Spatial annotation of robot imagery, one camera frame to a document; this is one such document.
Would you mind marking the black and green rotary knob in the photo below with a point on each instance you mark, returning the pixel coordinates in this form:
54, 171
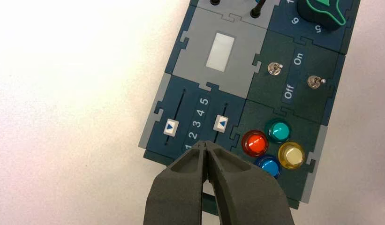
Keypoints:
319, 12

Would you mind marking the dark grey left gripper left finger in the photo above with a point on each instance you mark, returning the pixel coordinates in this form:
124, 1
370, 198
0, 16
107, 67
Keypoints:
176, 192

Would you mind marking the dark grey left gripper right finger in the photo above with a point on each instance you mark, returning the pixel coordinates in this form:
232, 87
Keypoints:
245, 195

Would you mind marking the silver metal toggle switch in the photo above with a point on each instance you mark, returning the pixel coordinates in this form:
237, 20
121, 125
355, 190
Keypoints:
313, 82
274, 69

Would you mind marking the blue round push button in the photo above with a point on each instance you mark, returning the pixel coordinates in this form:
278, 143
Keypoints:
269, 164

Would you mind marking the white rectangular display window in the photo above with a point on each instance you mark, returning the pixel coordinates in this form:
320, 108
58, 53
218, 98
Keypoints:
220, 52

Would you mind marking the teal round push button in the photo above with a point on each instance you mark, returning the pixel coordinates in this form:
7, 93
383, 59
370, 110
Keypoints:
278, 130

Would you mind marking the blue and grey control box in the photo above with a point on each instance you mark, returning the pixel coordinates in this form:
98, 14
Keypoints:
217, 84

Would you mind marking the yellow round push button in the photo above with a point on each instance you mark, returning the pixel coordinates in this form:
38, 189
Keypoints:
291, 155

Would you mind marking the white slider knob blue arrow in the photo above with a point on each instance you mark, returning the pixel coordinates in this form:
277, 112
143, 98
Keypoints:
171, 127
221, 124

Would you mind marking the blue banana plug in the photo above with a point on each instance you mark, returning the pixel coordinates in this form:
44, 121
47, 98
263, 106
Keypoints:
256, 12

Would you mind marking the red round push button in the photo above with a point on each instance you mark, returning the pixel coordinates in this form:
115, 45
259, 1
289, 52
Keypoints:
255, 143

